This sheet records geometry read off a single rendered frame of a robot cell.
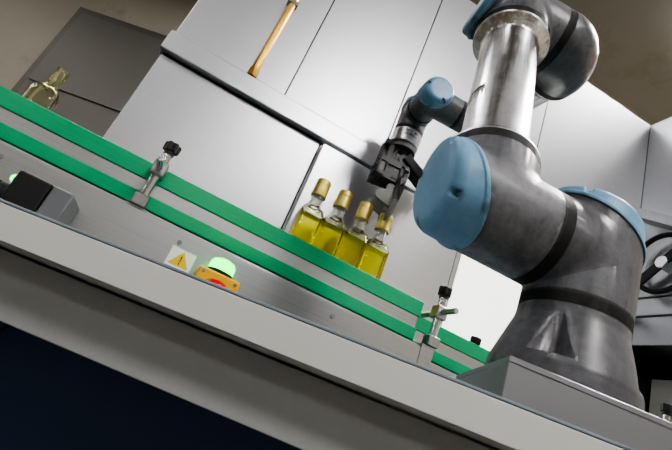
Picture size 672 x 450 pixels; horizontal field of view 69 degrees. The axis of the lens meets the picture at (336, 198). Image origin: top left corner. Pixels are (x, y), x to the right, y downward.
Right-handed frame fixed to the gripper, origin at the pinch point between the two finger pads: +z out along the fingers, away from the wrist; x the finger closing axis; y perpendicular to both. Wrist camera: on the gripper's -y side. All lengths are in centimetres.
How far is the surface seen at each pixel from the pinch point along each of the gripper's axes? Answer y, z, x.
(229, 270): 27.5, 31.6, 24.5
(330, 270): 10.5, 21.8, 15.3
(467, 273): -31.2, -3.1, -15.8
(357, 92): 17.6, -38.6, -12.8
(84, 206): 53, 31, 22
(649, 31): -149, -251, -96
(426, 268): -18.7, 1.5, -14.1
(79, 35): 238, -166, -291
